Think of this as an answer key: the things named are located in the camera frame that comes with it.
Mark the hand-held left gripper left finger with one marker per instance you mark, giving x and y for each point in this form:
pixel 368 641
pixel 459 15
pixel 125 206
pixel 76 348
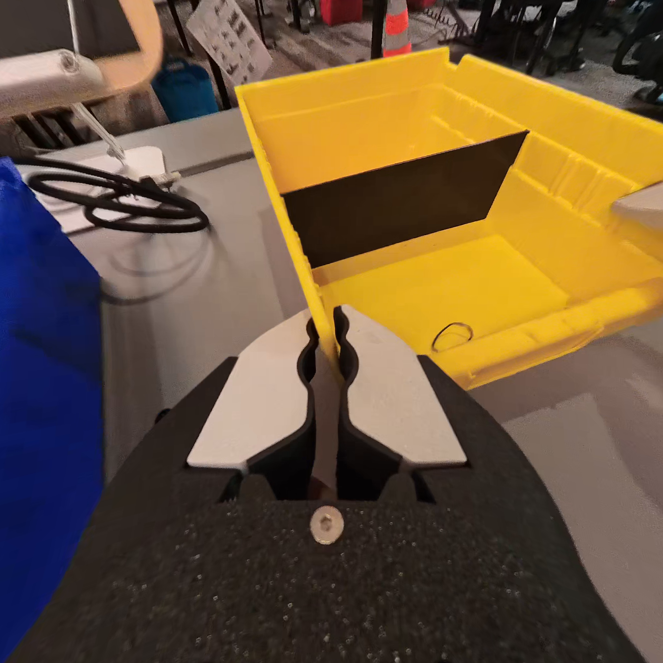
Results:
pixel 259 404

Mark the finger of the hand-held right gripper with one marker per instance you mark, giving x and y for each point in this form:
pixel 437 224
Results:
pixel 642 207

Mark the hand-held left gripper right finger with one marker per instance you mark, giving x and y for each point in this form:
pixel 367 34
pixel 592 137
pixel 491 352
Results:
pixel 399 404

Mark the yellow bin with black divider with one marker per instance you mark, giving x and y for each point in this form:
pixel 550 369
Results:
pixel 466 290

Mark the blue plastic bin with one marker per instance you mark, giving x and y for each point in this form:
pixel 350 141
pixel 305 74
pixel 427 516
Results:
pixel 46 362

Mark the black twist tie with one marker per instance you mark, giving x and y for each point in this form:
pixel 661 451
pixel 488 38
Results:
pixel 433 339

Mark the black office chair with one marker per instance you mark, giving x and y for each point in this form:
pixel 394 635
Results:
pixel 639 57

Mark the black bin divider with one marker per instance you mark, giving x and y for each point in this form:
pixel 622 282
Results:
pixel 393 207

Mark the orange traffic cone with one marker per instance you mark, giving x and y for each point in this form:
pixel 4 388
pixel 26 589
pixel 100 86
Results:
pixel 396 31

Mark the blue bucket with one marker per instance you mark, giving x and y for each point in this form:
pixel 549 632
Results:
pixel 184 93

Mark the red bag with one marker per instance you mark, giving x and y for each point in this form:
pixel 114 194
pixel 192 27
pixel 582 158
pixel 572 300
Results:
pixel 339 11

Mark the printed paper sheet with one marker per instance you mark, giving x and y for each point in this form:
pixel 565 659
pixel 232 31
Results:
pixel 228 36

